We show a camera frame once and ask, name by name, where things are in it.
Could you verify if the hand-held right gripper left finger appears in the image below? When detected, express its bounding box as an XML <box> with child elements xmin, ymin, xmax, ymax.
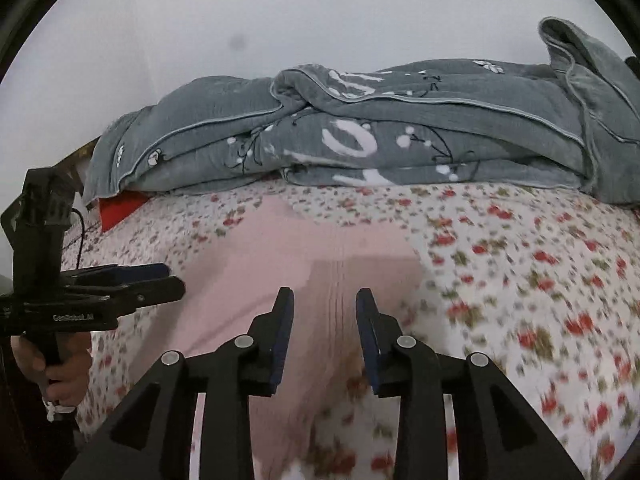
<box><xmin>62</xmin><ymin>287</ymin><xmax>296</xmax><ymax>480</ymax></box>

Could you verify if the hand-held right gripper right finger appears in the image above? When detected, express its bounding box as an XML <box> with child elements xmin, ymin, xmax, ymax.
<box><xmin>355</xmin><ymin>288</ymin><xmax>586</xmax><ymax>480</ymax></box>

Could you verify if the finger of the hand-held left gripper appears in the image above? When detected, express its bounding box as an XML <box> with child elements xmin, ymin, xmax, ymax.
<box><xmin>65</xmin><ymin>275</ymin><xmax>187</xmax><ymax>312</ymax></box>
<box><xmin>65</xmin><ymin>262</ymin><xmax>171</xmax><ymax>287</ymax></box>

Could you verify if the pink knit garment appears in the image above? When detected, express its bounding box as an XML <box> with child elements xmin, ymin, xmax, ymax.
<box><xmin>127</xmin><ymin>195</ymin><xmax>427</xmax><ymax>480</ymax></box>

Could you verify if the person's left hand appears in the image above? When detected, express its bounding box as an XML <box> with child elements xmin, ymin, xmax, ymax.
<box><xmin>11</xmin><ymin>332</ymin><xmax>94</xmax><ymax>409</ymax></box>

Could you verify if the red cloth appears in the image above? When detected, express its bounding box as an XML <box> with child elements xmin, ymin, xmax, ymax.
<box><xmin>99</xmin><ymin>191</ymin><xmax>149</xmax><ymax>232</ymax></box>

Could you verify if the floral bed sheet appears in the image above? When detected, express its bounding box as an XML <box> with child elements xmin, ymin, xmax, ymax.
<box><xmin>60</xmin><ymin>179</ymin><xmax>640</xmax><ymax>480</ymax></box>

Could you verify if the grey printed quilt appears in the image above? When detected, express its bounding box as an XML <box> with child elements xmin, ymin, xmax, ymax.
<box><xmin>82</xmin><ymin>17</ymin><xmax>640</xmax><ymax>207</ymax></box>

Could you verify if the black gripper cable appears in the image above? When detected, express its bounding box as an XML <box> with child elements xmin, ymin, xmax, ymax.
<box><xmin>70</xmin><ymin>208</ymin><xmax>87</xmax><ymax>270</ymax></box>

